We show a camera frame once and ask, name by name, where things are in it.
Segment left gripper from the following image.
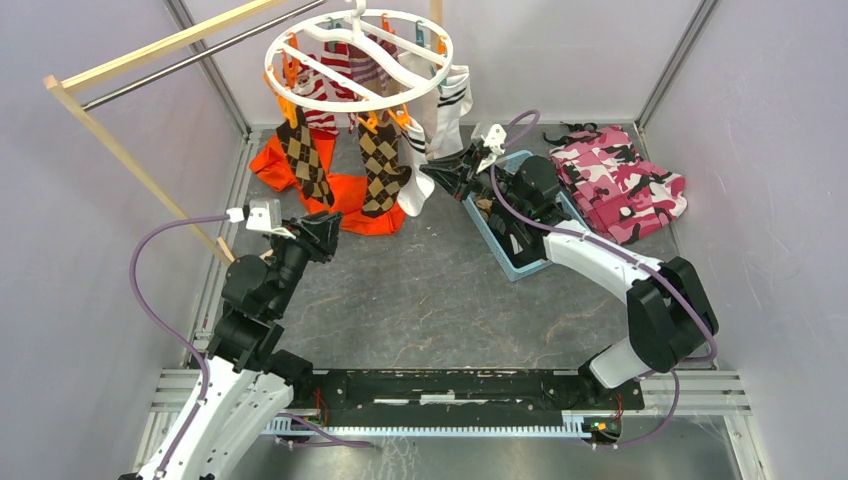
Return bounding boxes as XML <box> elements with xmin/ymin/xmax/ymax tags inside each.
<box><xmin>269</xmin><ymin>209</ymin><xmax>345</xmax><ymax>315</ymax></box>

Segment wooden drying rack frame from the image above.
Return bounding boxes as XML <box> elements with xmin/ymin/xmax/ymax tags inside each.
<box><xmin>42</xmin><ymin>0</ymin><xmax>445</xmax><ymax>266</ymax></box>

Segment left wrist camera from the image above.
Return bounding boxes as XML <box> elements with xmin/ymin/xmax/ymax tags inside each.
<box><xmin>226</xmin><ymin>198</ymin><xmax>296</xmax><ymax>239</ymax></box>

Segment white sock with black stripes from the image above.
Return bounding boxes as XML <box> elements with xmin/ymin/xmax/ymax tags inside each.
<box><xmin>422</xmin><ymin>65</ymin><xmax>473</xmax><ymax>159</ymax></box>

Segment red white striped sock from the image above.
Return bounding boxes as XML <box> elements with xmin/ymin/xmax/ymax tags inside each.
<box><xmin>293</xmin><ymin>52</ymin><xmax>356</xmax><ymax>136</ymax></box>

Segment orange cloth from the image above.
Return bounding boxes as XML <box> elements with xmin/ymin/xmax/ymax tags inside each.
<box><xmin>248</xmin><ymin>129</ymin><xmax>407</xmax><ymax>237</ymax></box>

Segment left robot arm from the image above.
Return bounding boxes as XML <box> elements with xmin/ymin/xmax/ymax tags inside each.
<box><xmin>130</xmin><ymin>203</ymin><xmax>343</xmax><ymax>479</ymax></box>

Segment metal hanging rod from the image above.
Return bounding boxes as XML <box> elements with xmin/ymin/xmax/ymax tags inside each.
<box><xmin>82</xmin><ymin>0</ymin><xmax>326</xmax><ymax>111</ymax></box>

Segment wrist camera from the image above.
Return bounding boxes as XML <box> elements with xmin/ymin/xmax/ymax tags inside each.
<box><xmin>226</xmin><ymin>198</ymin><xmax>296</xmax><ymax>239</ymax></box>
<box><xmin>471</xmin><ymin>123</ymin><xmax>507</xmax><ymax>173</ymax></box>

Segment light blue laundry basket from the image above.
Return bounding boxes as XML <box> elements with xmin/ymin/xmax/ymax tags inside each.
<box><xmin>463</xmin><ymin>150</ymin><xmax>588</xmax><ymax>282</ymax></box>

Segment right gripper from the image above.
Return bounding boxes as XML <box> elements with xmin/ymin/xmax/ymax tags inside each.
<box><xmin>420</xmin><ymin>141</ymin><xmax>530</xmax><ymax>216</ymax></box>

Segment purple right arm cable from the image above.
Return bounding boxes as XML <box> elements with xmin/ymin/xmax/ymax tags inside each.
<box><xmin>488</xmin><ymin>110</ymin><xmax>720</xmax><ymax>450</ymax></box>

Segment pink camouflage trousers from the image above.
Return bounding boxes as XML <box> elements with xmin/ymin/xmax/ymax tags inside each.
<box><xmin>543</xmin><ymin>123</ymin><xmax>688</xmax><ymax>245</ymax></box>

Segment white round clip hanger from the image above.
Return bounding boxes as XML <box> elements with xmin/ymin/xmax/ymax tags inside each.
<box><xmin>263</xmin><ymin>1</ymin><xmax>455</xmax><ymax>114</ymax></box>

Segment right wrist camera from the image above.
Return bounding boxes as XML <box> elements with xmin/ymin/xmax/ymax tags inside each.
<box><xmin>471</xmin><ymin>123</ymin><xmax>507</xmax><ymax>173</ymax></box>

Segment brown argyle sock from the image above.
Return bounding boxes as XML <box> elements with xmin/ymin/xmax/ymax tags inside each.
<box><xmin>358</xmin><ymin>123</ymin><xmax>412</xmax><ymax>218</ymax></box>
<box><xmin>276</xmin><ymin>107</ymin><xmax>335</xmax><ymax>207</ymax></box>

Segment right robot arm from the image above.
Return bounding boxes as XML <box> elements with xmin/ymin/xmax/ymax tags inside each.
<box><xmin>420</xmin><ymin>142</ymin><xmax>718</xmax><ymax>408</ymax></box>

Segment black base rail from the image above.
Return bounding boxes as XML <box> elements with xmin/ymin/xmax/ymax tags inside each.
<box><xmin>158</xmin><ymin>367</ymin><xmax>647</xmax><ymax>445</ymax></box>

